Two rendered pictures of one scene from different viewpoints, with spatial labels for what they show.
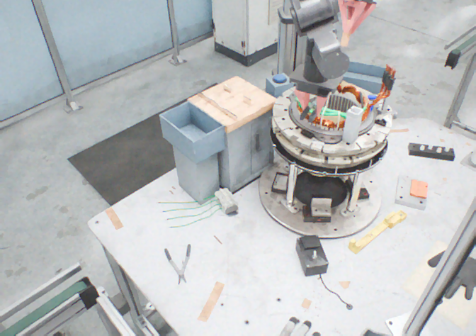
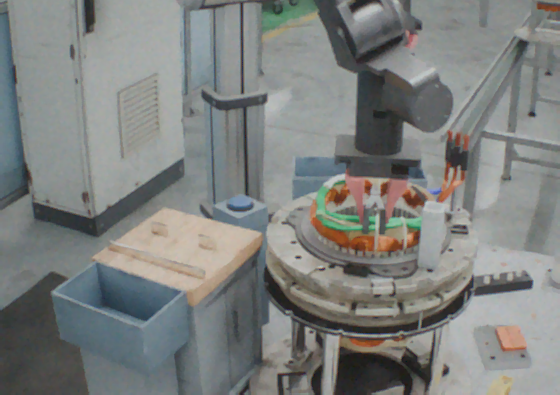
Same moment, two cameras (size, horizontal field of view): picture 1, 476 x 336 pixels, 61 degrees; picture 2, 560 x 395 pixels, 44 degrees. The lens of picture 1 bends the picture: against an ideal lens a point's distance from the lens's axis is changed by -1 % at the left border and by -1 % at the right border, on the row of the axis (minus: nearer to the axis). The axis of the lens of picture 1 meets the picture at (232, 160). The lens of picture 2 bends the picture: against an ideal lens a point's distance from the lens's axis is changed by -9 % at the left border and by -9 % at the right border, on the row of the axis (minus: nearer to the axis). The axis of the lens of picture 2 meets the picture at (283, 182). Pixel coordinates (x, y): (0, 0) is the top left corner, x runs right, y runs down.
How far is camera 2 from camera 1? 28 cm
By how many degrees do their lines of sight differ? 26
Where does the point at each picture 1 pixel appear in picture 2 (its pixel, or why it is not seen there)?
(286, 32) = (227, 124)
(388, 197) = (473, 365)
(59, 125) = not seen: outside the picture
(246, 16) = (85, 148)
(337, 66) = (437, 108)
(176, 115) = (78, 292)
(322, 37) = (401, 64)
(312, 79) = (380, 150)
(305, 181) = not seen: hidden behind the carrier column
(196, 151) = (147, 347)
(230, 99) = (173, 246)
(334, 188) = (385, 377)
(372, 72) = not seen: hidden behind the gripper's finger
